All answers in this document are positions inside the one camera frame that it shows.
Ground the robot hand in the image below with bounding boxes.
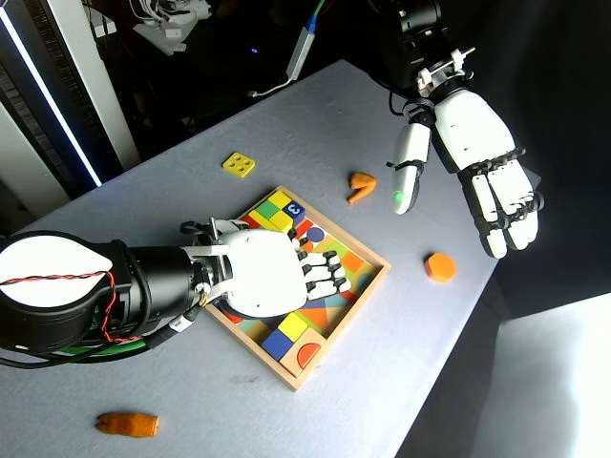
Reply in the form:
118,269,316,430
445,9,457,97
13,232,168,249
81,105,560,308
214,218,353,320
390,89,546,260

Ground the yellow four-hole block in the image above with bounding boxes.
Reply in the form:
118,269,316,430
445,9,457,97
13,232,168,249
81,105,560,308
221,151,257,180

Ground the orange hexagon block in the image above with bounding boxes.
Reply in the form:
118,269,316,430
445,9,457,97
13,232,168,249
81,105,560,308
423,252,459,284

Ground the yellow wooden bar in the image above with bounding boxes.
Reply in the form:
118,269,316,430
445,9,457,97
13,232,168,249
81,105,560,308
246,208,281,233

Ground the yellow wooden cube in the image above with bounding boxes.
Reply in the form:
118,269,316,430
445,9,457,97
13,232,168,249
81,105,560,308
265,189,293,212
267,211,295,235
276,312,310,344

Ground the green wooden cube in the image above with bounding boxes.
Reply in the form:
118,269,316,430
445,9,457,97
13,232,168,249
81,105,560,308
253,198,281,221

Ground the blue cube with digit 3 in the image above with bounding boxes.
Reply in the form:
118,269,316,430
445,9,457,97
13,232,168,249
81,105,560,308
281,200,307,228

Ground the wooden puzzle tray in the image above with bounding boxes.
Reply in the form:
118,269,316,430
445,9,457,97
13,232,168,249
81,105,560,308
203,184,392,392

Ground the toy fried chicken drumstick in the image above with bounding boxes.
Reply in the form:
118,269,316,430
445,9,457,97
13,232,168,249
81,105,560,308
347,171,379,206

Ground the grey table cloth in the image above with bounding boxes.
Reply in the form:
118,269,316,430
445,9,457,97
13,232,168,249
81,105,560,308
0,58,543,458

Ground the white USB hub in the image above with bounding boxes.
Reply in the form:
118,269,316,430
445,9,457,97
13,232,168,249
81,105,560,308
284,26,319,81

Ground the toy fried orange piece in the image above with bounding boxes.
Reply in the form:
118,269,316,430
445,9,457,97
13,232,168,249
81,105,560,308
95,411,160,440

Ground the white plastic device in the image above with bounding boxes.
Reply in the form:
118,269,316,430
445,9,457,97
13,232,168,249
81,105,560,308
132,0,212,57

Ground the white backdrop sheet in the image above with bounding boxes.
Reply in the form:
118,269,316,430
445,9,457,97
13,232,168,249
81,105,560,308
470,291,611,458

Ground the lit white light strip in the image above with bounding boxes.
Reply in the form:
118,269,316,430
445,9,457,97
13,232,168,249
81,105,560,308
0,7,104,188

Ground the white hub cable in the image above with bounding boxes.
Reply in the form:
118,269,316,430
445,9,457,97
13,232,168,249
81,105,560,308
247,75,293,99

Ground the blue plug with green cable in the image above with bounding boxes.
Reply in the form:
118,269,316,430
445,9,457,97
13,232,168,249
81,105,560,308
305,0,330,33

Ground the white frame post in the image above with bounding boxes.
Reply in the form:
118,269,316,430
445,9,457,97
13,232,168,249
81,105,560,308
45,0,140,169
0,102,72,207

